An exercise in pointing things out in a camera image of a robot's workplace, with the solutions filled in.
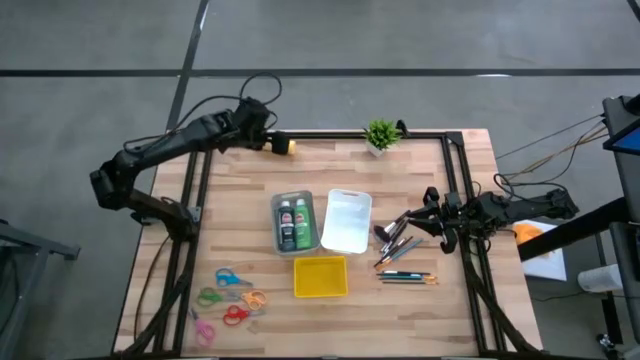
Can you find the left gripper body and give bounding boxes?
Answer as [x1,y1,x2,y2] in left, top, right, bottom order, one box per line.
[234,96,275,151]

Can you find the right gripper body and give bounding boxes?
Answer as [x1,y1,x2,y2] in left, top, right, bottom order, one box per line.
[422,187,469,255]

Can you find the yellow paint bottle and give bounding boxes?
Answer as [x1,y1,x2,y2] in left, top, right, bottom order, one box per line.
[263,138,298,156]

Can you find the brown handle thin paintbrush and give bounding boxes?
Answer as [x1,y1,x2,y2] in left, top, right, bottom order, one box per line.
[373,235,414,270]

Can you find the black bushy head brush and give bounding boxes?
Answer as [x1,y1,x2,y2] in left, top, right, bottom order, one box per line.
[372,212,412,245]

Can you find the black paint bottle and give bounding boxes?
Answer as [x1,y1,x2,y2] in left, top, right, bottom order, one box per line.
[277,199,296,253]

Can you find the green paint bottle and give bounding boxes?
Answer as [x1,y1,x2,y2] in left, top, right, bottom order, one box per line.
[294,198,314,250]

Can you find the blue handle scissors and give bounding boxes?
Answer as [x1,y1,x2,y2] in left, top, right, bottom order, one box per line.
[214,267,254,290]

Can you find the orange handle scissors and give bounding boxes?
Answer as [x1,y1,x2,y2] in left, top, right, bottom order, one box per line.
[234,289,268,312]

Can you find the green handle scissors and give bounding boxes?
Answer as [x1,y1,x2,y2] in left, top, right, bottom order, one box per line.
[196,286,236,308]

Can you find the red handle scissors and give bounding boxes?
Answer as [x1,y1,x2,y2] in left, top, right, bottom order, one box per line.
[222,304,266,327]

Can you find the pink handle scissors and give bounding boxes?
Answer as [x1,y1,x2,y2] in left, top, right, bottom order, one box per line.
[188,307,217,348]

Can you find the white plastic bin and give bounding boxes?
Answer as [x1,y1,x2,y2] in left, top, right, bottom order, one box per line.
[319,188,374,255]

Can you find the light grey plastic bin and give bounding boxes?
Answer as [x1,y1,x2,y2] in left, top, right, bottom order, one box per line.
[270,189,322,257]

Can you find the orange cloth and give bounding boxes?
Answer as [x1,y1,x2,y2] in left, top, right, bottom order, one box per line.
[514,223,551,259]

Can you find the green plant white pot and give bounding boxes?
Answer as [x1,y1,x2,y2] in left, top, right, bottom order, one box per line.
[363,118,404,159]

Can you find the white sheet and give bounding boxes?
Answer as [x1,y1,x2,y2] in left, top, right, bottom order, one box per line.
[512,218,569,283]

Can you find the yellow plastic basket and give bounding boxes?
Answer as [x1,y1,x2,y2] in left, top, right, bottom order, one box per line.
[293,255,349,299]

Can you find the black diagonal bar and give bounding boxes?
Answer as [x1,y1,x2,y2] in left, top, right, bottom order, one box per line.
[517,196,632,263]

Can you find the white paper roll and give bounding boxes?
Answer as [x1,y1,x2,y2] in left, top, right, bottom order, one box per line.
[577,263,625,294]

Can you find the black equipment stand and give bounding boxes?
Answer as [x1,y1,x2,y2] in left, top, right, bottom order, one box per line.
[601,93,640,281]

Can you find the blue display screen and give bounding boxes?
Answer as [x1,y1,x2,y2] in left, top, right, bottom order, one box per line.
[603,117,640,156]

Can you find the grey metal cart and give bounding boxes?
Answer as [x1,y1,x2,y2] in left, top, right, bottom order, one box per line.
[0,218,82,360]

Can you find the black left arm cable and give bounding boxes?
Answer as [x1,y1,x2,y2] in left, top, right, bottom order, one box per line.
[122,72,284,154]

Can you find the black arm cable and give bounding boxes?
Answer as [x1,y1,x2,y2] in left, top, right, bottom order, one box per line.
[122,72,284,154]
[492,172,569,201]

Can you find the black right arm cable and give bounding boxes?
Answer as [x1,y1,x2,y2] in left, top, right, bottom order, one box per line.
[492,172,569,201]

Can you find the black aluminium table frame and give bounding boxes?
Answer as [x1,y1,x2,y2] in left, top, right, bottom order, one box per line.
[115,119,547,360]

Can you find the tan floor cable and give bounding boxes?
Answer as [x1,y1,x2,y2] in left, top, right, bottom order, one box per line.
[502,124,610,182]

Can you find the black floor cable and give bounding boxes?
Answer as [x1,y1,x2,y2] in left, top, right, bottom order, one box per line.
[494,113,607,161]

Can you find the brown table cable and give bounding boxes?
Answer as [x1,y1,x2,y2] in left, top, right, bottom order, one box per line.
[132,234,171,342]

